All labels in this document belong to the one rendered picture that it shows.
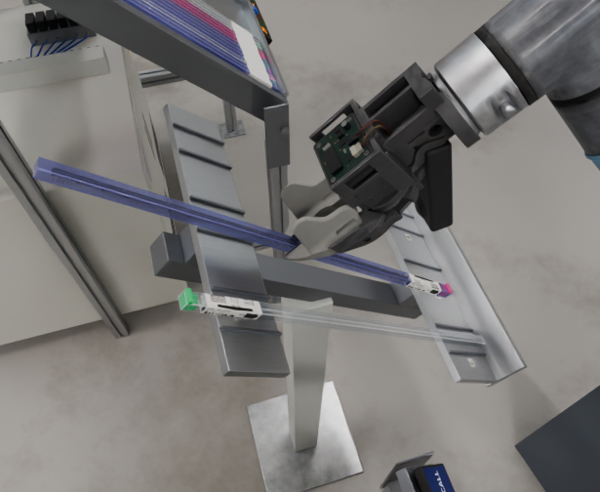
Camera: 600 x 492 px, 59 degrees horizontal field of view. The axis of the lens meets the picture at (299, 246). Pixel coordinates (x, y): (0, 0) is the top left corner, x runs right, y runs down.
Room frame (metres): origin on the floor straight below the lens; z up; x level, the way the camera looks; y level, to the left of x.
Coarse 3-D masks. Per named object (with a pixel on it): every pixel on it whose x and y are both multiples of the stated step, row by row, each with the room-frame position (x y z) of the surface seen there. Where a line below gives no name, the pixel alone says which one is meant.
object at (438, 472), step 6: (426, 468) 0.12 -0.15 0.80; (432, 468) 0.13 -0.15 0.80; (438, 468) 0.13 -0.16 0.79; (426, 474) 0.12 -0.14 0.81; (432, 474) 0.12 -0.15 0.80; (438, 474) 0.12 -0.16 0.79; (444, 474) 0.12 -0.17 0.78; (432, 480) 0.11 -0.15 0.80; (438, 480) 0.11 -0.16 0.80; (444, 480) 0.11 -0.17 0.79; (432, 486) 0.10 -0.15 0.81; (438, 486) 0.11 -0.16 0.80; (444, 486) 0.11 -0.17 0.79; (450, 486) 0.11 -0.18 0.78
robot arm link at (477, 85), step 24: (456, 48) 0.37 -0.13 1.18; (480, 48) 0.35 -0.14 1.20; (456, 72) 0.34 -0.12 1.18; (480, 72) 0.33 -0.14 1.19; (504, 72) 0.33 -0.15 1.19; (456, 96) 0.33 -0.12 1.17; (480, 96) 0.32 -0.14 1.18; (504, 96) 0.32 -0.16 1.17; (480, 120) 0.31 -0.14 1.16; (504, 120) 0.32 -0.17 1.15
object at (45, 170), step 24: (48, 168) 0.26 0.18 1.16; (72, 168) 0.27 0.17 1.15; (96, 192) 0.26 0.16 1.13; (120, 192) 0.27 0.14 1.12; (144, 192) 0.28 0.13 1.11; (168, 216) 0.27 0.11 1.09; (192, 216) 0.28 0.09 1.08; (216, 216) 0.29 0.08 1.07; (264, 240) 0.29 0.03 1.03; (288, 240) 0.30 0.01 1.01; (336, 264) 0.30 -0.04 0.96; (360, 264) 0.31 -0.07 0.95
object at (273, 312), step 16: (192, 304) 0.20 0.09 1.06; (272, 304) 0.23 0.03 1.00; (272, 320) 0.22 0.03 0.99; (288, 320) 0.22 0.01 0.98; (304, 320) 0.23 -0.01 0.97; (320, 320) 0.24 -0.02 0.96; (336, 320) 0.24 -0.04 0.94; (352, 320) 0.25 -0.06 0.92; (368, 320) 0.26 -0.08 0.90; (400, 336) 0.26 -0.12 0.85; (416, 336) 0.27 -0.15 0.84; (432, 336) 0.28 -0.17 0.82; (448, 336) 0.29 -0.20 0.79; (464, 336) 0.31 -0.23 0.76; (480, 336) 0.32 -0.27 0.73
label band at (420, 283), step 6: (414, 276) 0.33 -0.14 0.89; (414, 282) 0.32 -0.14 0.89; (420, 282) 0.32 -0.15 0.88; (426, 282) 0.33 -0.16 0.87; (432, 282) 0.33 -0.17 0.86; (414, 288) 0.32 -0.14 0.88; (420, 288) 0.32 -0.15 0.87; (426, 288) 0.32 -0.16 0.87; (432, 288) 0.32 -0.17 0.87; (438, 288) 0.33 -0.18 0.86; (432, 294) 0.32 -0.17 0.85
